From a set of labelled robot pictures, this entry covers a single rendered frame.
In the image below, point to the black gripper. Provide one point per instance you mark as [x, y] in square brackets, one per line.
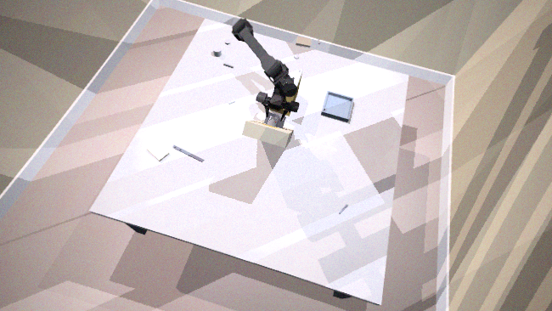
[265, 100]

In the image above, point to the grey flat bar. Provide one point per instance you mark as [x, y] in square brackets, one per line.
[187, 153]

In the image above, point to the small grey cylinder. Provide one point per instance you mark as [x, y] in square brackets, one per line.
[217, 51]

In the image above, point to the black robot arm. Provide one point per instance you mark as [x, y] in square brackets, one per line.
[272, 67]

